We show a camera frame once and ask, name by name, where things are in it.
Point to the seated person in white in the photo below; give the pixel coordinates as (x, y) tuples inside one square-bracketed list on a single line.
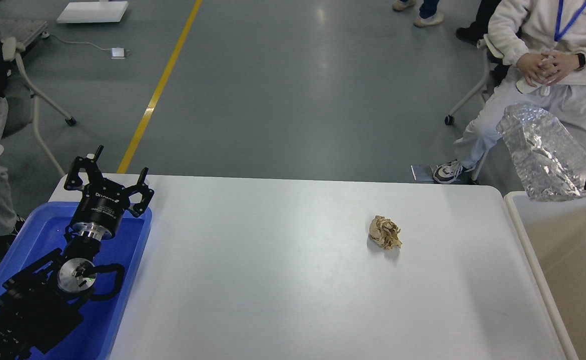
[(543, 42)]

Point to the silver foil bag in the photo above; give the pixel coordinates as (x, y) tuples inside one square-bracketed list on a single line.
[(549, 162)]

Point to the white power adapter with cable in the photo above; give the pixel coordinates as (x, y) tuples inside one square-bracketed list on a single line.
[(116, 53)]

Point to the blue plastic tray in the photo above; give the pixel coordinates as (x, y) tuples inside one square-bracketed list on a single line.
[(44, 231)]

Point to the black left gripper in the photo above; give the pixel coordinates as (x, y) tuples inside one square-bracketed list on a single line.
[(104, 201)]

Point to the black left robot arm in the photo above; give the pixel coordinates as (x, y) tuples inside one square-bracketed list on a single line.
[(66, 280)]

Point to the silver floor plate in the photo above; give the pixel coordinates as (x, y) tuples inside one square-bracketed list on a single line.
[(423, 173)]

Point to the white office chair left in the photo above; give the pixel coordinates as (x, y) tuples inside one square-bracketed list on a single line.
[(12, 50)]

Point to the beige plastic bin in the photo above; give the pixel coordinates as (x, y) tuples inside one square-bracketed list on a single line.
[(553, 235)]

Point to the standing person in jeans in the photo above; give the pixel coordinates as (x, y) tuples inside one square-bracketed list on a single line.
[(428, 15)]

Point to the white office chair right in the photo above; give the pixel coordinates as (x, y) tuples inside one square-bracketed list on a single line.
[(484, 91)]

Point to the white foam board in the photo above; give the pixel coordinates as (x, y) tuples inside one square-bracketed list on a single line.
[(93, 12)]

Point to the standing person in black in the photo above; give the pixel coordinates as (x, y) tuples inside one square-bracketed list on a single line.
[(479, 27)]

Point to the white office chair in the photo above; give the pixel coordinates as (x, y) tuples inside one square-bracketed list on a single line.
[(12, 50), (484, 91)]

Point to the crumpled brown paper ball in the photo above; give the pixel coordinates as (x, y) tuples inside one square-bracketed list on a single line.
[(385, 233)]

